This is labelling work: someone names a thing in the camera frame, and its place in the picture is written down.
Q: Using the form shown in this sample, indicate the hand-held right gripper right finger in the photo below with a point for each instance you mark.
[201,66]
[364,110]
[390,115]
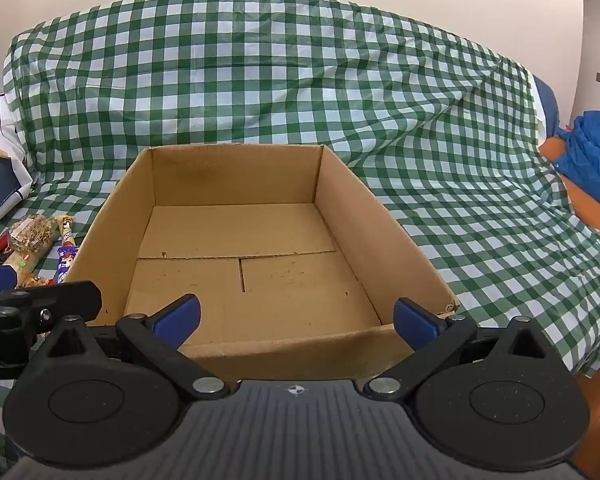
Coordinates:
[415,322]

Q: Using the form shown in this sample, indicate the brown cardboard box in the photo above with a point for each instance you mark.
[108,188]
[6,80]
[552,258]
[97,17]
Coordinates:
[280,240]

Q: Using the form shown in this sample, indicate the green checked cloth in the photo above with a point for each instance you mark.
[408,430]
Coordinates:
[330,85]

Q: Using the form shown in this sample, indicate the green label puffed snack packet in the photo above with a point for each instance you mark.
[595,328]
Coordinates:
[25,262]

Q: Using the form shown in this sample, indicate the yellow snack bar packet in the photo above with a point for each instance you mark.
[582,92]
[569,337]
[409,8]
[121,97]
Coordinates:
[66,230]

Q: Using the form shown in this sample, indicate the clear crispy noodle snack packet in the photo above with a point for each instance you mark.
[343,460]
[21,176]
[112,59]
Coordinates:
[32,232]

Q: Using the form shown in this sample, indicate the purple snack packet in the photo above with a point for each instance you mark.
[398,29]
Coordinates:
[66,262]

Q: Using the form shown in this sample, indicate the white printed cloth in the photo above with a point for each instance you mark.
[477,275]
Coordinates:
[7,135]

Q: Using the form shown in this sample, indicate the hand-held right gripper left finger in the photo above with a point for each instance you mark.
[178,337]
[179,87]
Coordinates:
[180,317]

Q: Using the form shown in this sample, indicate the orange cushion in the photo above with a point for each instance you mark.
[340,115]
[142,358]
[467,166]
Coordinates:
[587,210]

